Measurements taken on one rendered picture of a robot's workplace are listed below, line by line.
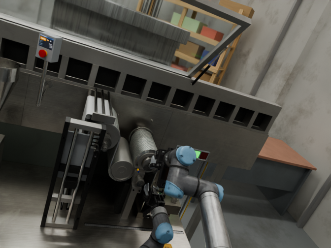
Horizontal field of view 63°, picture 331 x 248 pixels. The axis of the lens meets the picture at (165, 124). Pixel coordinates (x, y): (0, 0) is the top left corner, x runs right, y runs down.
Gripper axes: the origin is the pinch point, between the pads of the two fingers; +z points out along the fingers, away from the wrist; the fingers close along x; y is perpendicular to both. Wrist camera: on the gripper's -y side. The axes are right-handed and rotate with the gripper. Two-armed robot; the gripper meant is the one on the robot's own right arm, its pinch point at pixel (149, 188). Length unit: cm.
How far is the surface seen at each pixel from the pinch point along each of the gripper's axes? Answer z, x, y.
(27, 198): 3, 58, -19
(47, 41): 0, 61, 60
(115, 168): -0.5, 21.3, 9.2
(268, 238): 82, -207, -109
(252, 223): 107, -198, -109
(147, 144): 5.7, 7.4, 22.1
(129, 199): -5.3, 10.1, -4.5
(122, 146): 13.2, 17.6, 14.5
